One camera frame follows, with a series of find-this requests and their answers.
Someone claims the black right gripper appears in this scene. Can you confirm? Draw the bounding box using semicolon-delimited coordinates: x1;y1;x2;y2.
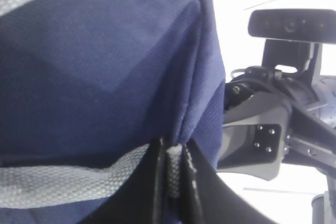
217;71;335;180

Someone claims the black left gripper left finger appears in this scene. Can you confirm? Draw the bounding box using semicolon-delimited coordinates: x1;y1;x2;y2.
81;138;166;224

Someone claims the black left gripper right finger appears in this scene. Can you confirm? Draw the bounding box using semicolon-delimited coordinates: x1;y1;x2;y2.
181;140;274;224

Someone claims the navy blue lunch bag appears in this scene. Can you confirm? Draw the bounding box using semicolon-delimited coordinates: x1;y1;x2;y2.
1;0;225;223

